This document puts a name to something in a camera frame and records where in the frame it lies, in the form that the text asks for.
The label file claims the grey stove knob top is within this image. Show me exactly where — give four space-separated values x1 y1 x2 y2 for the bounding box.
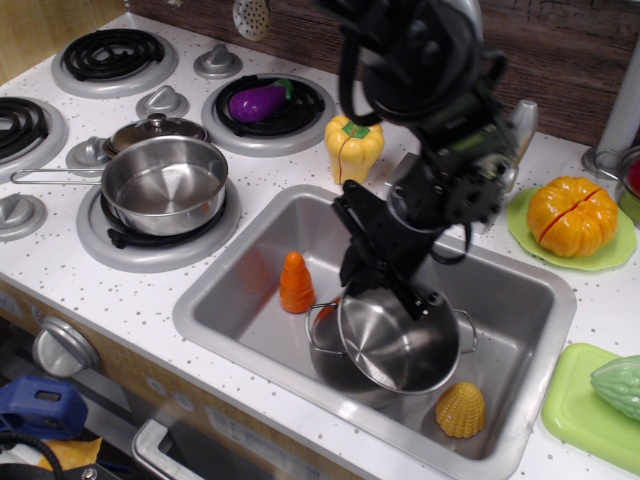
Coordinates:
193 44 243 80

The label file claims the green toy bitter gourd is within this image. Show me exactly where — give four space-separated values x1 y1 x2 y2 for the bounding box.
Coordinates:
590 355 639 420

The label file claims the yellow toy corn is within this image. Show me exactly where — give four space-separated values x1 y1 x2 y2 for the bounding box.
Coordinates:
435 382 486 439

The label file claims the light green square plate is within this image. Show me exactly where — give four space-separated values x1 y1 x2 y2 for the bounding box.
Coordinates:
541 343 639 475

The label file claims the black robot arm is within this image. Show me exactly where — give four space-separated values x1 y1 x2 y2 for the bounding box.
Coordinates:
318 1 521 318

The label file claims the black coil burner front right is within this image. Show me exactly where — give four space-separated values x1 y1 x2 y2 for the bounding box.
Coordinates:
76 180 242 273

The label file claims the orange toy pumpkin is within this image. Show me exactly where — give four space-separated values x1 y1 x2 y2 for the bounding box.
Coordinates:
526 176 619 258

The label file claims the orange toy carrot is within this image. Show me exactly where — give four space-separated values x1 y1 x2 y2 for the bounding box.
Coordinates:
279 251 316 314

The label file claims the steel pot with handles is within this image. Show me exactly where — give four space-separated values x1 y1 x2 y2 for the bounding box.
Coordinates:
305 289 478 404

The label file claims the steel sink basin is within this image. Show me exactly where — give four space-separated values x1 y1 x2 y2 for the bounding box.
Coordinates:
173 186 576 479

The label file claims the grey oven knob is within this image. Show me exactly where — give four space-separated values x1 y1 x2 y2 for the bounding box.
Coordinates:
32 316 100 378

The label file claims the grey stove knob middle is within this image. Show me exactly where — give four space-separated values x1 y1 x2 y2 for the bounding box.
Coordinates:
136 85 190 118

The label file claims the yellow toy bell pepper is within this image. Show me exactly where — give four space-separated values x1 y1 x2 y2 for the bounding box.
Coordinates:
324 115 385 184

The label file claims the blue clamp tool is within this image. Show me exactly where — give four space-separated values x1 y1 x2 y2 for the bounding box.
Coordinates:
1 376 88 440

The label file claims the steel saucepan with handle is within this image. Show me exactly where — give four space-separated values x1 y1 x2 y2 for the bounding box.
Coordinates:
10 135 228 236

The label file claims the black cable bottom left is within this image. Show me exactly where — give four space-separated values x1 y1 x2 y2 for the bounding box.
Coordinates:
0 429 69 480

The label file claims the black coil burner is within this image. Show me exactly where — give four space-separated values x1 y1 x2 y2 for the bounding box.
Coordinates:
76 180 242 273
201 74 335 158
51 28 178 99
1 97 68 184

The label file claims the black coil burner back left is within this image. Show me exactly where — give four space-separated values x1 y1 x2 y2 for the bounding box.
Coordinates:
51 28 178 99

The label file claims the hanging perforated skimmer spoon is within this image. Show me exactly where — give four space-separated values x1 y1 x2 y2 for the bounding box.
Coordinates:
232 0 271 42

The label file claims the black coil burner back right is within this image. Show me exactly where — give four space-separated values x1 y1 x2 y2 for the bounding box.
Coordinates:
201 74 335 158

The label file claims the purple toy eggplant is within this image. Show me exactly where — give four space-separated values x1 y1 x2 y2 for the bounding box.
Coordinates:
228 78 294 123

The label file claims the silver oven door handle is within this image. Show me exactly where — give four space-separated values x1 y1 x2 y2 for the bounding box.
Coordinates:
131 419 203 480

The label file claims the silver toy faucet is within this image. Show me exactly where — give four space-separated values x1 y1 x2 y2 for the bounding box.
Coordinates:
387 99 538 230

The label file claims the grey stove knob left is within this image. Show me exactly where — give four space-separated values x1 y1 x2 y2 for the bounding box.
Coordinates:
1 194 47 241

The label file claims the steel pot lid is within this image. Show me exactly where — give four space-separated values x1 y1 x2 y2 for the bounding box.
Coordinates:
103 113 211 158

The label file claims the grey stove knob under lid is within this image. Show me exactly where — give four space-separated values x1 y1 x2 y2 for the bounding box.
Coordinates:
66 136 110 169

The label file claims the black coil burner front left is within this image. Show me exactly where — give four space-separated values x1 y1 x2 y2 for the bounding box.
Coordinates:
1 97 68 184

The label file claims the grey metal pole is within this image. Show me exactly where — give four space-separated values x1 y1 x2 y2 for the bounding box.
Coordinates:
581 42 639 180

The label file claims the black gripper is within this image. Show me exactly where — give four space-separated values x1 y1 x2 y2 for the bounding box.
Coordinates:
332 180 440 320

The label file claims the steel pot at right edge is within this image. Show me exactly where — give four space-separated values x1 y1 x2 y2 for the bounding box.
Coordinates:
594 145 639 228

